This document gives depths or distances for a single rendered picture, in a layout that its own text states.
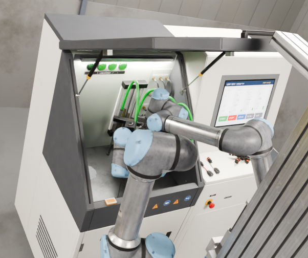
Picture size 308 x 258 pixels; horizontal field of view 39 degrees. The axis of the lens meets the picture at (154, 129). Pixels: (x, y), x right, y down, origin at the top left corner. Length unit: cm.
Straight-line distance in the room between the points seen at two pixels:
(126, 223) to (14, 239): 171
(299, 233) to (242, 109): 151
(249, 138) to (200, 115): 75
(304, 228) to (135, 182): 52
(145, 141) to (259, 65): 141
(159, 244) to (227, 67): 118
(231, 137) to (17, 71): 259
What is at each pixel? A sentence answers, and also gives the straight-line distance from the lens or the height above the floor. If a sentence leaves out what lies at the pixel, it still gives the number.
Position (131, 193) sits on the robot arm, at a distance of 138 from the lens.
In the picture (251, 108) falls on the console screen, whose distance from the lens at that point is 267.
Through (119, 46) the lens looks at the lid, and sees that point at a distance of 158.
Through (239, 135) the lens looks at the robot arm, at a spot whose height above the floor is 156.
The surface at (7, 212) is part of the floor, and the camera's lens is 322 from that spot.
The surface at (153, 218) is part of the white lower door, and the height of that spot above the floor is 77.
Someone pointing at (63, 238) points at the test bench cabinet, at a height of 59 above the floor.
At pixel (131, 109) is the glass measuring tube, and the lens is 244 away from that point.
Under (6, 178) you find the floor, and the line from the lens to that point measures 345.
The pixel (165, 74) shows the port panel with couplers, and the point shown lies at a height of 133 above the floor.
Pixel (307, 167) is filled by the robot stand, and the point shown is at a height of 185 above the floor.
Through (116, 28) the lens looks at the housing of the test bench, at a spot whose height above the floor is 150.
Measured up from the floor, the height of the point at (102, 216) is 88.
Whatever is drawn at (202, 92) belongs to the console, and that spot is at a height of 135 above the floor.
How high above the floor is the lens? 242
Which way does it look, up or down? 34 degrees down
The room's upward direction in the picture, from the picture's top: 20 degrees clockwise
